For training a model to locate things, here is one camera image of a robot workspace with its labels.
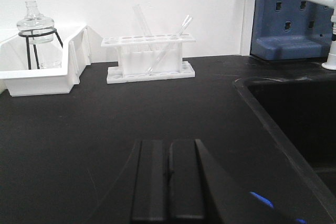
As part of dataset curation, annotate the glass test tube upright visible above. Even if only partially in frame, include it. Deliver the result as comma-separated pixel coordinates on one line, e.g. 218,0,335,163
132,4,152,38

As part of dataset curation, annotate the inverted glass flask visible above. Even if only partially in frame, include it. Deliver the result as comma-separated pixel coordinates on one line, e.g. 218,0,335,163
17,1,55,35

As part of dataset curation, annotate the white lab faucet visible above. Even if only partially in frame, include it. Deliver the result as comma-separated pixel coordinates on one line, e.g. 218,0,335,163
301,0,336,71

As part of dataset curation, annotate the blue pegboard drying rack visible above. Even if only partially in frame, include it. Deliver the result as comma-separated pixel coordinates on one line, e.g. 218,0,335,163
250,0,333,61

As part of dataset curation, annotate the black wire flask stand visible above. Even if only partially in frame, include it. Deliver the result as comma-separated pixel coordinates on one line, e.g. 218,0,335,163
18,27,64,70

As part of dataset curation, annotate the glass test tube leaning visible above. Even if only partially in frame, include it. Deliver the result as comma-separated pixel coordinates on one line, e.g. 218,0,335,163
146,15,193,76

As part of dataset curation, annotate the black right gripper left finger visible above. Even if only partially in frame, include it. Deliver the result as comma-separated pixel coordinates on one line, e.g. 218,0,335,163
131,140,167,222

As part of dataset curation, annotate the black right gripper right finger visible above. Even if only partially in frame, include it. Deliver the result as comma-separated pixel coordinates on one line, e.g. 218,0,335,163
168,140,294,223

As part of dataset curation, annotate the white storage bin right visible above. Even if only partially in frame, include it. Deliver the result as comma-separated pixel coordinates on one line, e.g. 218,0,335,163
1,24,91,97

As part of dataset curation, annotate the blue cloth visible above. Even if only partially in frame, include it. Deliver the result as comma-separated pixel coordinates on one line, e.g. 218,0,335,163
249,191,308,224

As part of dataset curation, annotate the white test tube rack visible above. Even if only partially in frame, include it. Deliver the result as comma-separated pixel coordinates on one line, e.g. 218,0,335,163
101,34,195,84

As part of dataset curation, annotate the black lab sink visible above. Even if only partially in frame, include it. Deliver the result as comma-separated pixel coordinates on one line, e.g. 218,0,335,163
233,78,335,220

